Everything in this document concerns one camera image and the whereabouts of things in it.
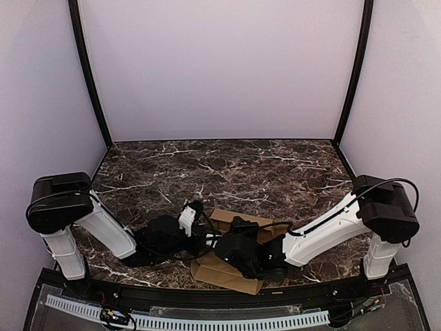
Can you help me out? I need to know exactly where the brown cardboard paper box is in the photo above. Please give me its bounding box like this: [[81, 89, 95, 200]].
[[191, 208, 287, 295]]

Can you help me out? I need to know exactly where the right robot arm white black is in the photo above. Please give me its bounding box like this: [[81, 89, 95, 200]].
[[214, 175, 420, 281]]

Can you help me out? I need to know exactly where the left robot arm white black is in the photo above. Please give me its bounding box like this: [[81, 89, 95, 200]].
[[25, 172, 207, 281]]

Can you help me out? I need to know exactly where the small green circuit board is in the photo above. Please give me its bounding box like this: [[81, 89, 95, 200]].
[[99, 308, 130, 325]]

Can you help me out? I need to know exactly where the right small circuit board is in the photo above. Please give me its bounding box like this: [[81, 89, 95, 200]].
[[360, 299, 386, 314]]

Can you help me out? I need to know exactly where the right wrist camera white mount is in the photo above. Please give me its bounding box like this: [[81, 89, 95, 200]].
[[205, 232, 223, 249]]

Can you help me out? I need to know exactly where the black front table rail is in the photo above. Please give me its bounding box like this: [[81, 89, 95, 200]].
[[57, 276, 380, 311]]

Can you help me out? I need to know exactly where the white slotted cable duct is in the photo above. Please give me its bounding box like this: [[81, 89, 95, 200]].
[[45, 294, 330, 330]]

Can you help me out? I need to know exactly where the black right frame post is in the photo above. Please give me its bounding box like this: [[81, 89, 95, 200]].
[[333, 0, 374, 148]]

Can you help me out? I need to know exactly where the black frame post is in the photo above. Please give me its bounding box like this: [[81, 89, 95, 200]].
[[68, 0, 113, 149], [333, 0, 374, 148]]

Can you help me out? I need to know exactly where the black left frame post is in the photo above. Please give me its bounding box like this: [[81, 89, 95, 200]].
[[68, 0, 113, 149]]

